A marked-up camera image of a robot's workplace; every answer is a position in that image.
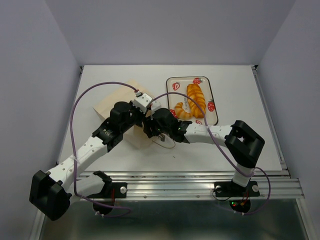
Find strawberry pattern tray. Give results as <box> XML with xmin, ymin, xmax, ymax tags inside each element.
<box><xmin>166</xmin><ymin>76</ymin><xmax>219</xmax><ymax>125</ymax></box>

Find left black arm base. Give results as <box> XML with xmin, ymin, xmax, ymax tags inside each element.
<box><xmin>85</xmin><ymin>171</ymin><xmax>132</xmax><ymax>218</ymax></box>

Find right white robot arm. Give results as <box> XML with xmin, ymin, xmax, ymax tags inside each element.
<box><xmin>143</xmin><ymin>108</ymin><xmax>265</xmax><ymax>195</ymax></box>

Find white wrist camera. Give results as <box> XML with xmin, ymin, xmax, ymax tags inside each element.
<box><xmin>150</xmin><ymin>100</ymin><xmax>162</xmax><ymax>116</ymax></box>
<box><xmin>132</xmin><ymin>91</ymin><xmax>153</xmax><ymax>114</ymax></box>

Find brown paper bag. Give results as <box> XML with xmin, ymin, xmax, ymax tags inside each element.
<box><xmin>92</xmin><ymin>79</ymin><xmax>177</xmax><ymax>151</ymax></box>

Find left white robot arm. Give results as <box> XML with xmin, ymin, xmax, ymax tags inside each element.
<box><xmin>29</xmin><ymin>97</ymin><xmax>150</xmax><ymax>221</ymax></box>

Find orange braided fake bread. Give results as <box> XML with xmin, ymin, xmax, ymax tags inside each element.
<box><xmin>186</xmin><ymin>83</ymin><xmax>206</xmax><ymax>119</ymax></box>

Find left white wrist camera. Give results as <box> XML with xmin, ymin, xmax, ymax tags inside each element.
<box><xmin>132</xmin><ymin>91</ymin><xmax>153</xmax><ymax>114</ymax></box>

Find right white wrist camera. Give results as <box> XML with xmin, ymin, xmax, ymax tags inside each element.
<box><xmin>150</xmin><ymin>100</ymin><xmax>162</xmax><ymax>116</ymax></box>

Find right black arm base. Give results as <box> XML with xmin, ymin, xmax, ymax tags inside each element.
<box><xmin>212</xmin><ymin>171</ymin><xmax>261</xmax><ymax>215</ymax></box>

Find metal tongs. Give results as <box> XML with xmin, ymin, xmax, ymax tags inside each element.
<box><xmin>158</xmin><ymin>133</ymin><xmax>168</xmax><ymax>142</ymax></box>

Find fake croissant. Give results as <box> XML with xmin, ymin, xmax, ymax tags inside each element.
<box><xmin>174</xmin><ymin>102</ymin><xmax>193</xmax><ymax>120</ymax></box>

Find aluminium mounting rail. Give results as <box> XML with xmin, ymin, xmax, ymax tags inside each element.
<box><xmin>74</xmin><ymin>170</ymin><xmax>305</xmax><ymax>201</ymax></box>

